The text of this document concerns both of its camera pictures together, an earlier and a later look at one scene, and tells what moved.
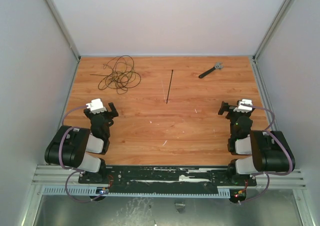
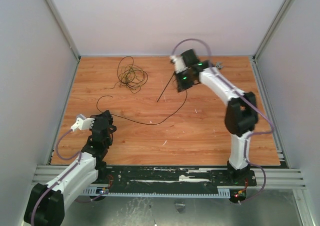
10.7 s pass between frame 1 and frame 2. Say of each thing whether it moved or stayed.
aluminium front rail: stayed
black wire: moved
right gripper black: moved
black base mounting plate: stayed
